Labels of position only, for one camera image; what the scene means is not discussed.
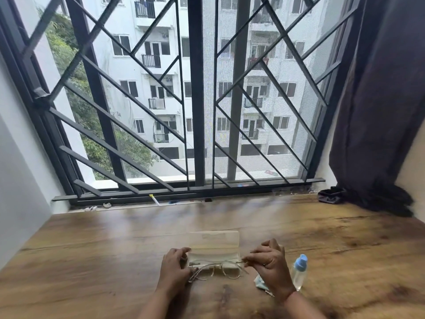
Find clear-framed eyeglasses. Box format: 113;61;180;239
187;259;249;284

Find white apartment building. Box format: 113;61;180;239
79;0;343;180

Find light green cleaning cloth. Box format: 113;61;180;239
254;275;274;297

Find translucent yellowish glasses case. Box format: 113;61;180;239
186;230;242;270

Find small spray bottle blue cap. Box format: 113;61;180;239
290;254;309;292

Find dark curtain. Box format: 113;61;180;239
328;0;425;217

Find black metal window grille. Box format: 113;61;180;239
13;0;363;201

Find person's left hand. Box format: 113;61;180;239
155;247;195;300

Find person's right hand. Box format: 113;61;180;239
241;238;297;304

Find green tree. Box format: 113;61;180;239
38;9;158;180

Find dark crumpled cloth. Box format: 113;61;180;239
317;186;346;205

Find black window frame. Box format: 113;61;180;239
0;0;366;206

